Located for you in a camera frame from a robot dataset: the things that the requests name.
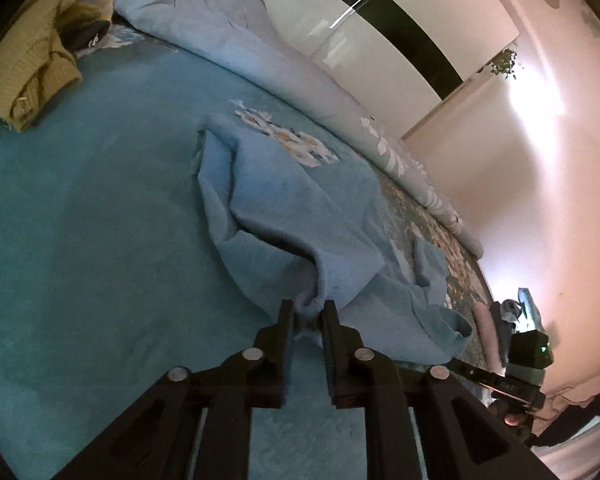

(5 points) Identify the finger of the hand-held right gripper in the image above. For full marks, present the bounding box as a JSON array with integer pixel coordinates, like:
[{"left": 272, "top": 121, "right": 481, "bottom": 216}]
[{"left": 449, "top": 357, "right": 507, "bottom": 387}]

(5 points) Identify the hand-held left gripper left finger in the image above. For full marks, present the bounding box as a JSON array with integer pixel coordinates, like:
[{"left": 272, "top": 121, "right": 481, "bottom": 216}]
[{"left": 50, "top": 299, "right": 296, "bottom": 480}]

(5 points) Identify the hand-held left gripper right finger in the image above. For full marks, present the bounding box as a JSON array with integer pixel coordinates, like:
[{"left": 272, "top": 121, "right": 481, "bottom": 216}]
[{"left": 320, "top": 300, "right": 556, "bottom": 480}]

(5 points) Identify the light blue sweater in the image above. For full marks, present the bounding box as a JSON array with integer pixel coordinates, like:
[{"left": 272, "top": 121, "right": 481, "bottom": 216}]
[{"left": 195, "top": 112, "right": 476, "bottom": 366}]

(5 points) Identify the person's right forearm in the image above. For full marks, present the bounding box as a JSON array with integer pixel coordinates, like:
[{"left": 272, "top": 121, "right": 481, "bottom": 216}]
[{"left": 527, "top": 389, "right": 600, "bottom": 449}]

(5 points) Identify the pink folded cloth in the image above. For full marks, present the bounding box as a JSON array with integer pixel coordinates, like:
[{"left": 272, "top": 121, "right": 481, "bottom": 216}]
[{"left": 472, "top": 302, "right": 504, "bottom": 369}]

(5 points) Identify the light blue folded cloth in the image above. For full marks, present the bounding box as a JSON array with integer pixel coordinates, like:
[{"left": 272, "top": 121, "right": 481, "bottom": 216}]
[{"left": 517, "top": 287, "right": 544, "bottom": 334}]

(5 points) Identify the teal floral bed sheet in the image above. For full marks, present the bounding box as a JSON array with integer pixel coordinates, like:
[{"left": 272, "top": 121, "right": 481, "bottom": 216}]
[{"left": 0, "top": 25, "right": 501, "bottom": 480}]

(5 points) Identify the white wardrobe with black stripe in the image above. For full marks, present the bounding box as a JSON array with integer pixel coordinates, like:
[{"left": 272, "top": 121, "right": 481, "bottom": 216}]
[{"left": 207, "top": 0, "right": 521, "bottom": 141}]

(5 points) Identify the green hanging plant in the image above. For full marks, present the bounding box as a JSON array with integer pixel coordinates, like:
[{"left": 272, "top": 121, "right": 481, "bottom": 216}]
[{"left": 480, "top": 47, "right": 520, "bottom": 81}]

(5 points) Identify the light blue floral quilt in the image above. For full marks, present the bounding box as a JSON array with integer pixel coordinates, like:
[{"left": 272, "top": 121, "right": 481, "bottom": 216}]
[{"left": 92, "top": 0, "right": 485, "bottom": 256}]

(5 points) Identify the yellow knit sweater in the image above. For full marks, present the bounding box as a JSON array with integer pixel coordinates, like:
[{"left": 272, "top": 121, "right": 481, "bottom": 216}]
[{"left": 0, "top": 0, "right": 113, "bottom": 133}]

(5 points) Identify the grey wall decal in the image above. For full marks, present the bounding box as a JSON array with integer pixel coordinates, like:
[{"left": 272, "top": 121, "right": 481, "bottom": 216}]
[{"left": 582, "top": 7, "right": 600, "bottom": 43}]

